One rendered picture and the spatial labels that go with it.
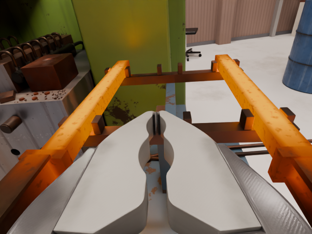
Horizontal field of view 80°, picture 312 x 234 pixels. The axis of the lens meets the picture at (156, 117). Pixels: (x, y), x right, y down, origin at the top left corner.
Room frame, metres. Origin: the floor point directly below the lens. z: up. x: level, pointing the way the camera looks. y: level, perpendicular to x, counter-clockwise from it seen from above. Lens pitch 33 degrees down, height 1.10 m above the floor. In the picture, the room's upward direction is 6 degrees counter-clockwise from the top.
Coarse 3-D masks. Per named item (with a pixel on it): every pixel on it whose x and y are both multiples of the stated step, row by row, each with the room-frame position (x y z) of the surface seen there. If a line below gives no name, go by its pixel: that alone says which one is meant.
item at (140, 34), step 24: (72, 0) 0.60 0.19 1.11; (96, 0) 0.59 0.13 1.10; (120, 0) 0.59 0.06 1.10; (144, 0) 0.59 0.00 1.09; (96, 24) 0.60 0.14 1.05; (120, 24) 0.59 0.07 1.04; (144, 24) 0.59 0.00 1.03; (168, 24) 0.59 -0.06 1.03; (96, 48) 0.60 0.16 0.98; (120, 48) 0.59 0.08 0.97; (144, 48) 0.59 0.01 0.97; (168, 48) 0.58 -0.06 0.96; (96, 72) 0.60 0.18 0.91; (144, 72) 0.59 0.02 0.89; (120, 96) 0.59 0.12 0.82; (144, 96) 0.59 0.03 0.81; (120, 120) 0.60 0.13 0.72
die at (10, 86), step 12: (24, 48) 0.64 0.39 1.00; (36, 48) 0.64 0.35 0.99; (48, 48) 0.68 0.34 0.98; (0, 60) 0.52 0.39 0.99; (24, 60) 0.55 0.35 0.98; (0, 72) 0.47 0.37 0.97; (12, 72) 0.48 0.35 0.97; (0, 84) 0.47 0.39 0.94; (12, 84) 0.47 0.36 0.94; (24, 84) 0.50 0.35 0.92
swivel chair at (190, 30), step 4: (188, 28) 3.98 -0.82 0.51; (192, 28) 3.93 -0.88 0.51; (196, 28) 3.88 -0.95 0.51; (188, 32) 3.61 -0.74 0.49; (192, 32) 3.59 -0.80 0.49; (188, 52) 3.81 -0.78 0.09; (192, 52) 3.78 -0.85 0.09; (196, 52) 3.76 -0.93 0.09; (200, 52) 3.74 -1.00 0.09; (188, 56) 3.54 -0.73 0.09; (200, 56) 3.74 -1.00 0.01; (188, 60) 3.53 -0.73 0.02
